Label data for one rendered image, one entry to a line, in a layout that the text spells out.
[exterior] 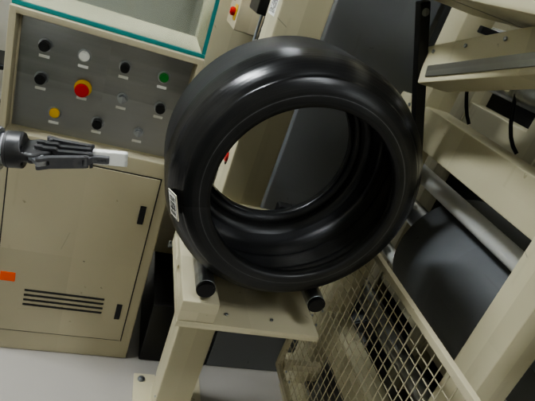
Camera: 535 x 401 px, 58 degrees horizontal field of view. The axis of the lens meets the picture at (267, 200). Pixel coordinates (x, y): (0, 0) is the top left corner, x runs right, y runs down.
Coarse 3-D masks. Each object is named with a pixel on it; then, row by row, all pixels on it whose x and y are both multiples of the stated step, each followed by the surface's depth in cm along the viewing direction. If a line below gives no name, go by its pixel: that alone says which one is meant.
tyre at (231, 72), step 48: (240, 48) 104; (288, 48) 96; (336, 48) 105; (192, 96) 99; (240, 96) 90; (288, 96) 90; (336, 96) 92; (384, 96) 95; (192, 144) 93; (384, 144) 101; (192, 192) 96; (336, 192) 135; (384, 192) 124; (192, 240) 102; (240, 240) 131; (288, 240) 135; (336, 240) 129; (384, 240) 111; (288, 288) 113
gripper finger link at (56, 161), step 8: (40, 160) 93; (48, 160) 94; (56, 160) 95; (64, 160) 95; (72, 160) 96; (80, 160) 97; (40, 168) 93; (48, 168) 95; (56, 168) 95; (64, 168) 96; (72, 168) 97; (80, 168) 97
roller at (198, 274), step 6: (198, 264) 114; (198, 270) 113; (204, 270) 112; (198, 276) 111; (204, 276) 110; (210, 276) 111; (198, 282) 109; (204, 282) 108; (210, 282) 109; (198, 288) 108; (204, 288) 109; (210, 288) 109; (198, 294) 110; (204, 294) 110; (210, 294) 110
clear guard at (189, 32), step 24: (24, 0) 134; (48, 0) 135; (72, 0) 136; (96, 0) 137; (120, 0) 138; (144, 0) 140; (168, 0) 141; (192, 0) 142; (216, 0) 143; (96, 24) 140; (120, 24) 141; (144, 24) 143; (168, 24) 144; (192, 24) 145; (168, 48) 147; (192, 48) 148
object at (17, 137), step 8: (8, 136) 94; (16, 136) 94; (24, 136) 96; (8, 144) 93; (16, 144) 94; (24, 144) 96; (32, 144) 98; (8, 152) 93; (16, 152) 94; (24, 152) 95; (32, 152) 95; (40, 152) 95; (48, 152) 96; (8, 160) 94; (16, 160) 94; (24, 160) 95
